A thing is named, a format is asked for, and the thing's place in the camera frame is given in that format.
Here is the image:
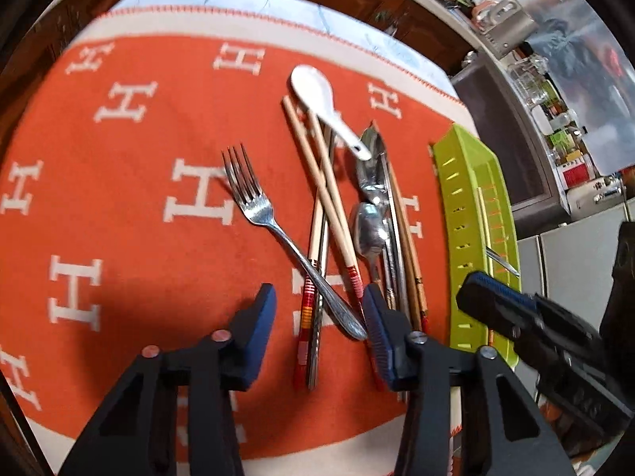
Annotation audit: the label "metal pot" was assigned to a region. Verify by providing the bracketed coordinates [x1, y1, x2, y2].
[473, 0, 539, 58]

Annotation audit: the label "red labelled box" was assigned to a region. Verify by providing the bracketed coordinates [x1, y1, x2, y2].
[558, 156, 595, 192]

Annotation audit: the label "white appliance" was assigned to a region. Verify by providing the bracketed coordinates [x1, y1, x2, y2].
[566, 175, 625, 221]

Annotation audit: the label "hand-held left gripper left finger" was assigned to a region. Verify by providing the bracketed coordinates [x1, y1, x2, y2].
[58, 284, 277, 476]

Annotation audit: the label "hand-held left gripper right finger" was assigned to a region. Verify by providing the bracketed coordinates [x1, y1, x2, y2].
[363, 284, 576, 476]

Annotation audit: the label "orange printed blanket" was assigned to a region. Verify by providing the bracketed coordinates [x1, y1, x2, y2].
[0, 7, 472, 476]

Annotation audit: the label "small metal spoon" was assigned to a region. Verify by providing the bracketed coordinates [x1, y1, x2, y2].
[348, 202, 398, 311]

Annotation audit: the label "pale printed tablecloth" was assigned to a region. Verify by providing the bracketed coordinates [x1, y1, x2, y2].
[106, 0, 467, 105]

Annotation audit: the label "metal fork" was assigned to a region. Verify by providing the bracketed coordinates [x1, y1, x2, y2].
[221, 143, 369, 342]

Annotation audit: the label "white cabinet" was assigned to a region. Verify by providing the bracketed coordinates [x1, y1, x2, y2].
[516, 203, 628, 318]

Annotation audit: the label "pale chopstick red yellow end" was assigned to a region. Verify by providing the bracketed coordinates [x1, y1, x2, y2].
[292, 124, 338, 392]

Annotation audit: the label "metal utensil handle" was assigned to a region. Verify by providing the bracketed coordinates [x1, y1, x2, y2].
[485, 247, 521, 278]

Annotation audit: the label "brown wooden chopstick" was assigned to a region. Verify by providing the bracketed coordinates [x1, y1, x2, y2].
[371, 120, 422, 333]
[387, 159, 430, 334]

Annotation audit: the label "white ceramic spoon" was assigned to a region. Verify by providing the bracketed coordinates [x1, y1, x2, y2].
[290, 65, 373, 160]

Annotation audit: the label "glass jars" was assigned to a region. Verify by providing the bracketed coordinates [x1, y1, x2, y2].
[507, 57, 549, 107]

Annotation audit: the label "green plastic tray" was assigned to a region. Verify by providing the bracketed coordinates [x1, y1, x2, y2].
[429, 124, 521, 365]

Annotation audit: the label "pale chopstick red striped end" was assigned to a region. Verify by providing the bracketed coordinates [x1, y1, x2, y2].
[306, 110, 370, 318]
[282, 96, 387, 392]

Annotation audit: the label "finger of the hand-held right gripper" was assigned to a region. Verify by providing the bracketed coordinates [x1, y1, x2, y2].
[456, 278, 541, 343]
[471, 272, 596, 343]

